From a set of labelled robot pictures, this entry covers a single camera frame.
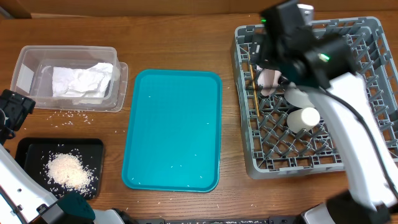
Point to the large pink plate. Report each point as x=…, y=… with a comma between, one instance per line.
x=266, y=79

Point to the grey bowl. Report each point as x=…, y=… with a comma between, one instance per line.
x=297, y=98

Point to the white cup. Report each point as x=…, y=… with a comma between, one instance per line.
x=305, y=118

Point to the white napkin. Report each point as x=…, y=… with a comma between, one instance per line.
x=88, y=83

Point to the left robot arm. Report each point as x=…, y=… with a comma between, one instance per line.
x=22, y=199

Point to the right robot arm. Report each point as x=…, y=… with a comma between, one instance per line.
x=326, y=70

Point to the teal plastic serving tray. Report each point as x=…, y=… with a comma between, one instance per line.
x=173, y=140

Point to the clear plastic bin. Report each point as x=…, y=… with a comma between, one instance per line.
x=34, y=69

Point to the black rectangular tray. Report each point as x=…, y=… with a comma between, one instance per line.
x=34, y=154

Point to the pile of rice grains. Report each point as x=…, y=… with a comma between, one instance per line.
x=66, y=173

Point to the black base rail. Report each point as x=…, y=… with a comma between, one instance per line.
x=270, y=220

